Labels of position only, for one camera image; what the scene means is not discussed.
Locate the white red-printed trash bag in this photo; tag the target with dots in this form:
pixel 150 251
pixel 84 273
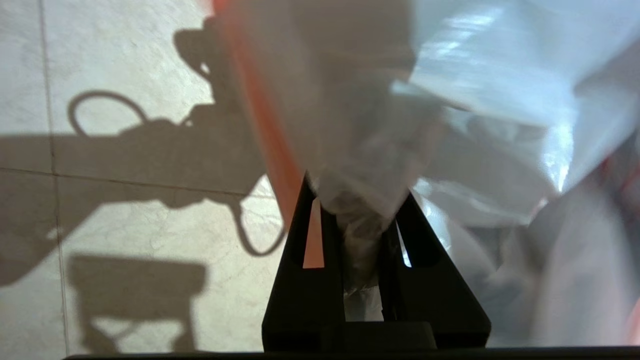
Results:
pixel 450 100

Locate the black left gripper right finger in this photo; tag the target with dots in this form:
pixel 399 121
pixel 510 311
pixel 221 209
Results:
pixel 430 300

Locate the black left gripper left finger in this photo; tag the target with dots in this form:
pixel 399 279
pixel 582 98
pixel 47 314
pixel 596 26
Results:
pixel 300 300

